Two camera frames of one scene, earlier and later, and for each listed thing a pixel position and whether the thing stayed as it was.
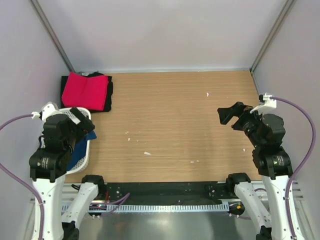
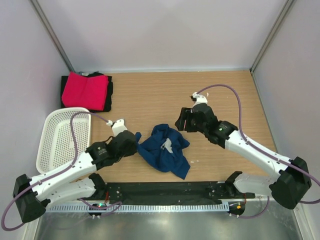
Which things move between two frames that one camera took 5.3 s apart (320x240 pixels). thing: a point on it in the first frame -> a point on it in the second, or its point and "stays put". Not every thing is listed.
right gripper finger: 225,114 -> 180,123
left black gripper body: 77,132 -> 131,151
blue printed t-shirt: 79,149 -> 164,150
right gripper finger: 237,109 -> 185,113
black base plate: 165,191 stays put
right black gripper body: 249,122 -> 193,126
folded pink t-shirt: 87,92 stays put
